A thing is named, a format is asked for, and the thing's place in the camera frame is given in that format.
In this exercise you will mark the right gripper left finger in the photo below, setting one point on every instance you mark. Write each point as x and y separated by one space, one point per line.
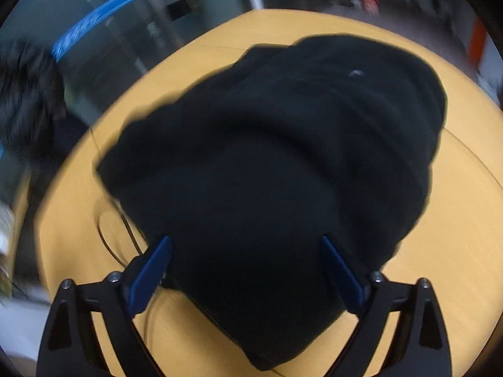
70 345

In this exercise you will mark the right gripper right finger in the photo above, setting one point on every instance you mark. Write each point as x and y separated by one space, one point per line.
419 344

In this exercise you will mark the black fleece zip jacket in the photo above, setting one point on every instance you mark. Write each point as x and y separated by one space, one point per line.
246 173

